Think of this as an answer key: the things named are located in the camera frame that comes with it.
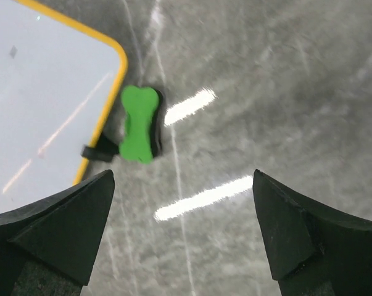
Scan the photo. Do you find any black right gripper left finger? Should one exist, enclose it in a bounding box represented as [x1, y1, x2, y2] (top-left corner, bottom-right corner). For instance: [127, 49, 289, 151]
[0, 170, 115, 295]

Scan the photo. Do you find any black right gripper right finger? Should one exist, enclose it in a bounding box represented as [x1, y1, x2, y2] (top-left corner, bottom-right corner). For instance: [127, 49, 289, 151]
[252, 170, 372, 295]

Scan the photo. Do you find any green bone shaped eraser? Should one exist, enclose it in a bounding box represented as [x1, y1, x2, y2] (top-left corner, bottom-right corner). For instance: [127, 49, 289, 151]
[119, 85, 163, 164]

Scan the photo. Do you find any black right whiteboard foot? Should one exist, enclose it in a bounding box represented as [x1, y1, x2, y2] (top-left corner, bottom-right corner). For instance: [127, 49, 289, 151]
[81, 133, 119, 163]

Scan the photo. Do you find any yellow framed whiteboard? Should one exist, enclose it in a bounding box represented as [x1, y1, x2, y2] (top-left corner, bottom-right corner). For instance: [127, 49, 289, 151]
[0, 1, 128, 214]

